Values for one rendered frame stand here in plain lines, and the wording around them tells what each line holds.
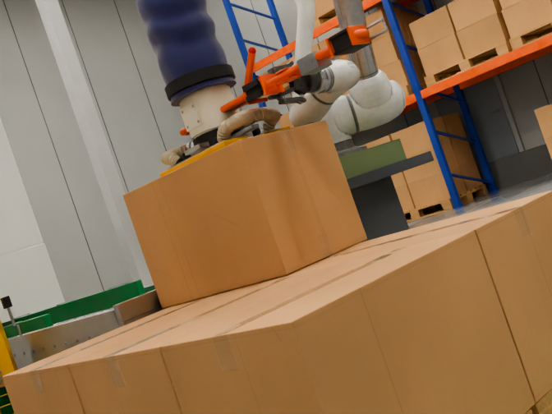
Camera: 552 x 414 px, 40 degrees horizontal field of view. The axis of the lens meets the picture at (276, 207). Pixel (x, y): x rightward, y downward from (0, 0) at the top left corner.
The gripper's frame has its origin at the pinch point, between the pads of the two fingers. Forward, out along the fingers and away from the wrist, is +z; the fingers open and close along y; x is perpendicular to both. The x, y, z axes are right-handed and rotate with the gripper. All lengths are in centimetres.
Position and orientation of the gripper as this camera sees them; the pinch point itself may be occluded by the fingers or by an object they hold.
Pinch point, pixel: (265, 87)
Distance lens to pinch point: 228.4
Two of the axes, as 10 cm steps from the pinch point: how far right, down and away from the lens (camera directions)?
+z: -6.9, 2.2, -6.9
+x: -6.5, 2.4, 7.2
